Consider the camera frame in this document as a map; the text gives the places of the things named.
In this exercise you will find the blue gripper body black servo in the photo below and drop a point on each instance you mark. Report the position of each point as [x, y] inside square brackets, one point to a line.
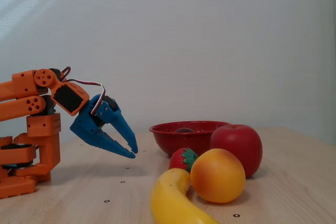
[87, 124]

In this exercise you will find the dark purple plum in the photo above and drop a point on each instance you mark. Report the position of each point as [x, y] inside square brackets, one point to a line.
[183, 130]

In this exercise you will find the yellow banana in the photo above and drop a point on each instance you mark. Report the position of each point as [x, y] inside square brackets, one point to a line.
[170, 203]

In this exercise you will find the orange yellow peach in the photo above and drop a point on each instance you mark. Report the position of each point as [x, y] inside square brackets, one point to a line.
[218, 176]

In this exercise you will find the red apple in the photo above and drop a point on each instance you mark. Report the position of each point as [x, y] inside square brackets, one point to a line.
[239, 142]

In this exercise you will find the red speckled bowl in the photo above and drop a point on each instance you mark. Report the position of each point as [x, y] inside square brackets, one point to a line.
[181, 140]

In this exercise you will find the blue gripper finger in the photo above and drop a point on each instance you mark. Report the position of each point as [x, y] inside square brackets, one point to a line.
[123, 129]
[113, 145]

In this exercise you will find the red strawberry green leaves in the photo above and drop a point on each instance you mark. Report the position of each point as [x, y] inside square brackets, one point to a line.
[178, 161]

